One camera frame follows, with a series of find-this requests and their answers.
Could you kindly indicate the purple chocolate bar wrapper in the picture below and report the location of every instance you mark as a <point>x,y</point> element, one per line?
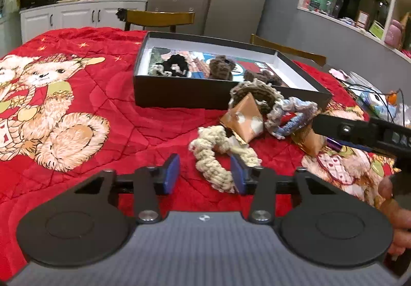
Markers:
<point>334,145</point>

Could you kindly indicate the pink jar on shelf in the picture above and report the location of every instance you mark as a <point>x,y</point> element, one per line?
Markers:
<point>394,34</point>

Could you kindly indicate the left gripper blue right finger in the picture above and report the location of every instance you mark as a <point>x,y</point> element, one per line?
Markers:
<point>239,172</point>

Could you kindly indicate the white kitchen cabinet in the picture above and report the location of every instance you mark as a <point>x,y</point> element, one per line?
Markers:
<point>75,14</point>

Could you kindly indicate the white blue crochet scrunchie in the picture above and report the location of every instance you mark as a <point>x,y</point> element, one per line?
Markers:
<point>289,115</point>

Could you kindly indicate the brown fuzzy hair scrunchie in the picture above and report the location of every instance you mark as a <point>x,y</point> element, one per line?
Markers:
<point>221,68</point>

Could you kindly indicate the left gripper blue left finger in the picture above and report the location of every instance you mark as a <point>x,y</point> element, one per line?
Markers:
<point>171,171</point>

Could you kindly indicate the black lace scrunchie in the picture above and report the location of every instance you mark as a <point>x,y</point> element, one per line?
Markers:
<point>175,66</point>

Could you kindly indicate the black shallow cardboard box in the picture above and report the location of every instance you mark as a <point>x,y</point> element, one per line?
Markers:
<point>203,93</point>

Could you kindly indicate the wooden chair near cabinet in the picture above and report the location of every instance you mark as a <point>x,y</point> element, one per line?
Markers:
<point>154,19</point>

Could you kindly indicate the wooden chair near wall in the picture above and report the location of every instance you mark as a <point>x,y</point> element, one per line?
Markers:
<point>317,58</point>

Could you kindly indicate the cream knitted scrunchie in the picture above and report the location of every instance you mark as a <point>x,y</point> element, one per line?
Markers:
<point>213,140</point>

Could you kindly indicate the person's right hand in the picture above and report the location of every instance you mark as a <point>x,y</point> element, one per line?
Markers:
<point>398,217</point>

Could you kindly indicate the olive cream crochet scrunchie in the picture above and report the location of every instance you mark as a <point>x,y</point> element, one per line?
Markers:
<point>264,95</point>

